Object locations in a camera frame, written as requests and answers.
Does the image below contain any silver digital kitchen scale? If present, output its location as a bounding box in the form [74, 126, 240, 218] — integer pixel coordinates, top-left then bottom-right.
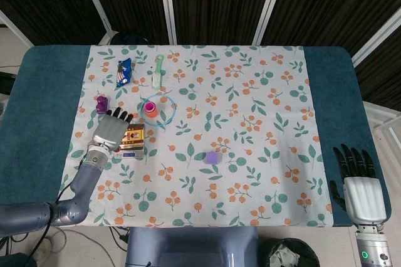
[112, 141, 148, 160]

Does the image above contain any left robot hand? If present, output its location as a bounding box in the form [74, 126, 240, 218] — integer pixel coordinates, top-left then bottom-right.
[92, 106, 134, 152]

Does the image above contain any teal table cover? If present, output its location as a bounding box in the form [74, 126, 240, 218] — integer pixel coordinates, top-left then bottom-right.
[0, 44, 393, 229]

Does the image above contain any purple foam cube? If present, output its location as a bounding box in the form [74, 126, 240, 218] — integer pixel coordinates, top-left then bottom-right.
[204, 150, 219, 165]

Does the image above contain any yellow printed box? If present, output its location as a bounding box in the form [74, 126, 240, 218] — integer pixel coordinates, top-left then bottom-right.
[119, 123, 147, 150]

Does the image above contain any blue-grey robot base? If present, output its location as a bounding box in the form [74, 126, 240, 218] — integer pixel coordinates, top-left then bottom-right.
[125, 226, 261, 267]

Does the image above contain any black chair back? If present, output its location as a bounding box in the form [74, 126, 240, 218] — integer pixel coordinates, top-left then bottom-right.
[109, 31, 152, 46]

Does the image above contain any purple toy brick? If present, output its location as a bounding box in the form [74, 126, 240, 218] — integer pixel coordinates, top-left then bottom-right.
[96, 95, 109, 115]

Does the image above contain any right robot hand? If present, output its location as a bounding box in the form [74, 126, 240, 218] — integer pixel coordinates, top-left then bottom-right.
[329, 144, 388, 226]

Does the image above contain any orange cup with pink top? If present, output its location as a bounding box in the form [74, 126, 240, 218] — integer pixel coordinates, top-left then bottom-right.
[143, 101, 159, 118]

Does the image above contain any black bagged trash bin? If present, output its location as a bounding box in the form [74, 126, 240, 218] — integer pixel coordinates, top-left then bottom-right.
[260, 237, 321, 267]

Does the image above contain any green cleaning brush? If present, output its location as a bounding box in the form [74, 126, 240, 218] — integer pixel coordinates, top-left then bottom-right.
[150, 55, 166, 90]

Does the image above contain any floral print tablecloth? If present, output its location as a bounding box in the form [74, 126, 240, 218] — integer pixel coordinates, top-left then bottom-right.
[58, 44, 335, 228]

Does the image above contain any blue thin ring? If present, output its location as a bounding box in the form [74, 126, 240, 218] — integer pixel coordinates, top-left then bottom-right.
[139, 93, 177, 130]

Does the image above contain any blue snack packet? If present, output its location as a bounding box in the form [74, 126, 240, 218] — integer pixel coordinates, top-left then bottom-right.
[116, 57, 133, 88]

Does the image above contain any white metal rack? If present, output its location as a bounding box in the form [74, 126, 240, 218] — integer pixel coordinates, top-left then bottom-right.
[362, 100, 401, 158]

